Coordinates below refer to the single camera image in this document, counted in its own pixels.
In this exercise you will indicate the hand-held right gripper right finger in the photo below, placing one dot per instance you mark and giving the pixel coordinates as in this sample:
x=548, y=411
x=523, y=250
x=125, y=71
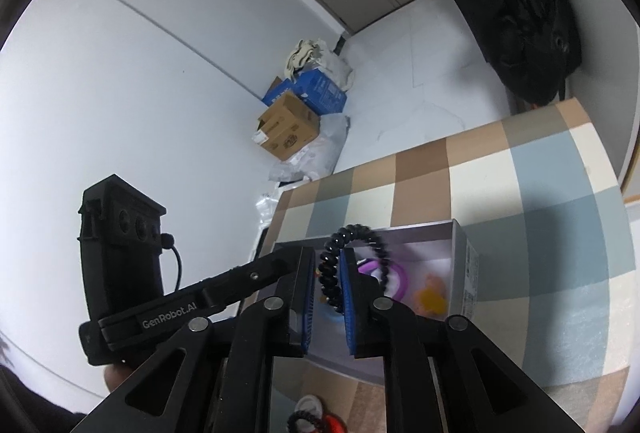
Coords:
x=349, y=303

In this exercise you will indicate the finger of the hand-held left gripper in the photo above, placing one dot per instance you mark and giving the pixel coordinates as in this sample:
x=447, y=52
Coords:
x=250, y=278

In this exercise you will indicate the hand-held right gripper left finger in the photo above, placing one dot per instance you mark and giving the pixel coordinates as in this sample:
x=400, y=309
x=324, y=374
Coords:
x=306, y=303

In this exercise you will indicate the yellow and pink pendant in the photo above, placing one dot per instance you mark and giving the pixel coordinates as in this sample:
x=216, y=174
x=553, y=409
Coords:
x=430, y=300

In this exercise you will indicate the grey cardboard box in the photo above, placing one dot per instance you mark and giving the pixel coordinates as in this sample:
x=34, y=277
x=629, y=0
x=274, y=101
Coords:
x=465, y=273

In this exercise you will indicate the person's left forearm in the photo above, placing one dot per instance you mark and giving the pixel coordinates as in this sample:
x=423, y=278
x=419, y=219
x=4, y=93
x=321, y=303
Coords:
x=45, y=408

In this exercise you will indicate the person's left hand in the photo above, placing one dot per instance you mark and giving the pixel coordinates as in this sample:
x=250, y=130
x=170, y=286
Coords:
x=117, y=375

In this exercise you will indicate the clear plastic wrap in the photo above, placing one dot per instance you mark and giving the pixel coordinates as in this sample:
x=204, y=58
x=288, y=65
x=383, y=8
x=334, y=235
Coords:
x=320, y=148

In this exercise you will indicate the brown cardboard box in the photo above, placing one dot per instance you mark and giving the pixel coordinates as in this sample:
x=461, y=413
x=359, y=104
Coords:
x=290, y=123

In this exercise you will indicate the small blue cardboard box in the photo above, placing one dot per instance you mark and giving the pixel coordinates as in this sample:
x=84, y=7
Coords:
x=277, y=93

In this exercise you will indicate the large blue cardboard box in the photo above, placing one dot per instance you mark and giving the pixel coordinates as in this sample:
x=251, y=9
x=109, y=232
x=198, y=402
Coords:
x=322, y=90

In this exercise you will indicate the white plastic bag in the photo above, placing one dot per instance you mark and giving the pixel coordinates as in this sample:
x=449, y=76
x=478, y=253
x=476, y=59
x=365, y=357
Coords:
x=340, y=70

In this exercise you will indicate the beige cloth bag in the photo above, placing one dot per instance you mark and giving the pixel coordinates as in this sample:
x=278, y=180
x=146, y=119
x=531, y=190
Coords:
x=305, y=55

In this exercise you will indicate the black jacket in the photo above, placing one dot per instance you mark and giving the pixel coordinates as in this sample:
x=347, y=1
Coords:
x=515, y=13

